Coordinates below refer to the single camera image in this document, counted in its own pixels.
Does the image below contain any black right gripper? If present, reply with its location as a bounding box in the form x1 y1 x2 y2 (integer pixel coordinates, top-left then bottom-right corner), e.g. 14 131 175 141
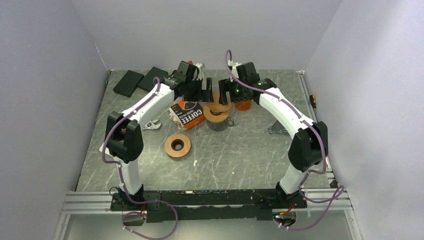
219 77 248 106

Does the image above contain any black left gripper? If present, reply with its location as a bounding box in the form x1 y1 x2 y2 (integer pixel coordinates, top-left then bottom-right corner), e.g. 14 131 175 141
183 77 214 103

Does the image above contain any brown paper coffee filter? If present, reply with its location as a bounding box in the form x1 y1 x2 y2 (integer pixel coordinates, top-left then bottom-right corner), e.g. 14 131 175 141
206 90 231 113

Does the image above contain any wooden dripper ring holder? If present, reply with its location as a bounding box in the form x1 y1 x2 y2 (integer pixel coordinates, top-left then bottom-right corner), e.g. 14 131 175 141
203 105 229 123

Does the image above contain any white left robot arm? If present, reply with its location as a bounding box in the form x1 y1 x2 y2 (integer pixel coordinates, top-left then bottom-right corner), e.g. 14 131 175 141
99 61 212 210

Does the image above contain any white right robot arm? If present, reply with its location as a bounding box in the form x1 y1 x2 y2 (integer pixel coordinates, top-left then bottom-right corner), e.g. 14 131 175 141
219 60 328 208

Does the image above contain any orange coffee filter box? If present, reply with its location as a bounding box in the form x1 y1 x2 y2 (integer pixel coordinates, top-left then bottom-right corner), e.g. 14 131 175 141
168 101 206 131

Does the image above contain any orange glass with wooden band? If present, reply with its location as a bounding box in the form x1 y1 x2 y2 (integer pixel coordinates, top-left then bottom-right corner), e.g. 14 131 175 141
234 100 252 111

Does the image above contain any grey glass pitcher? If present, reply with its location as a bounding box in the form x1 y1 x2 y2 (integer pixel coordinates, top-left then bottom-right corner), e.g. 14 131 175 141
206 117 235 132

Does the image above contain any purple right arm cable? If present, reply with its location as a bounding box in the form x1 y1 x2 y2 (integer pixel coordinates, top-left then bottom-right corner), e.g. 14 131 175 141
225 49 346 232

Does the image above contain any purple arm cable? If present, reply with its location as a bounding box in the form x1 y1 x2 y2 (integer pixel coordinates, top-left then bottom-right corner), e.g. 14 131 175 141
225 49 346 232
100 76 179 240

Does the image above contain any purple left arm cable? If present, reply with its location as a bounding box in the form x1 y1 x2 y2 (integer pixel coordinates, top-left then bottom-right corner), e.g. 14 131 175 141
100 76 179 240

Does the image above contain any red handled adjustable wrench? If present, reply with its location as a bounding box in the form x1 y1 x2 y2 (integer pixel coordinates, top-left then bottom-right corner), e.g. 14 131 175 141
143 119 162 130

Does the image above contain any black network switch box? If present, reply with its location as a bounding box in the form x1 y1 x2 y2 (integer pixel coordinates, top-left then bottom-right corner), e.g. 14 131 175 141
113 70 145 98

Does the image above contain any yellow black tool handle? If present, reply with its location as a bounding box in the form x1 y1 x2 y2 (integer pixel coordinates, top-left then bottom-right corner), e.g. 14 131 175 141
309 94 317 111

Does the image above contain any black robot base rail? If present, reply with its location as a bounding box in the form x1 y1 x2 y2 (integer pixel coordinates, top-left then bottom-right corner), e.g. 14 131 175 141
110 188 307 223

